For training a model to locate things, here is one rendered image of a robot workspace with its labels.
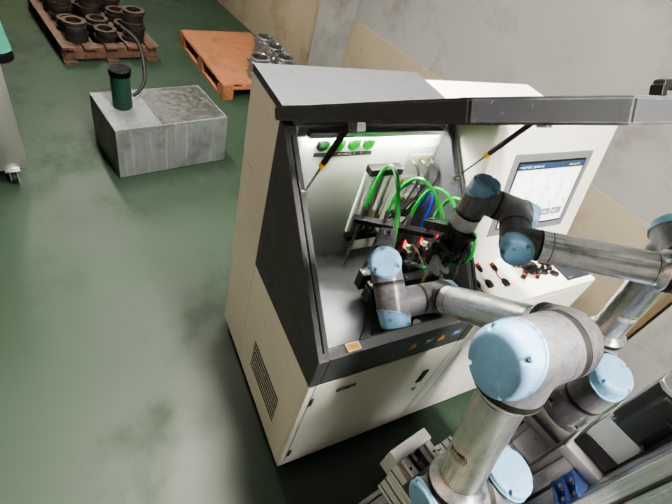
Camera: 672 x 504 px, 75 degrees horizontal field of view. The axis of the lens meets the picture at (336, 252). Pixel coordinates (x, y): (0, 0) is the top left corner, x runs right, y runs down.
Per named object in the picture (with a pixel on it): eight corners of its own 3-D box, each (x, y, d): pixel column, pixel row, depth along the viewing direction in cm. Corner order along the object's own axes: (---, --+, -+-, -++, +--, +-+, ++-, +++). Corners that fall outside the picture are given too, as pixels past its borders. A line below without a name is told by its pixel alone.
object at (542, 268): (523, 286, 182) (530, 277, 178) (507, 267, 188) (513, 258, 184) (558, 276, 192) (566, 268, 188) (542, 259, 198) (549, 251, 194)
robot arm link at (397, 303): (430, 322, 103) (422, 276, 104) (390, 330, 98) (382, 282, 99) (412, 322, 110) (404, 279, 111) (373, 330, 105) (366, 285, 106)
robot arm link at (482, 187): (505, 194, 106) (472, 182, 106) (484, 227, 113) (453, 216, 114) (505, 178, 112) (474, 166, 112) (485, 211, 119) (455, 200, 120)
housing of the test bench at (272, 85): (237, 364, 233) (282, 104, 131) (223, 322, 249) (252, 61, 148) (439, 310, 297) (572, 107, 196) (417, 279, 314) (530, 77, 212)
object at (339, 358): (319, 385, 148) (330, 360, 137) (314, 374, 150) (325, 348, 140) (456, 341, 177) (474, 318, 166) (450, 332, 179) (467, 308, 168)
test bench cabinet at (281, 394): (274, 472, 199) (308, 389, 146) (237, 364, 233) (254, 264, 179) (398, 422, 232) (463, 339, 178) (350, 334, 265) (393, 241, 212)
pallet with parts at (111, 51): (119, 11, 514) (114, -35, 482) (160, 62, 450) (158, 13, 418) (27, 8, 463) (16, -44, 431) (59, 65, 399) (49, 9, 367)
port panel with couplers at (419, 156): (388, 214, 182) (416, 151, 161) (385, 209, 184) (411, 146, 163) (413, 211, 188) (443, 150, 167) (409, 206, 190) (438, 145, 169)
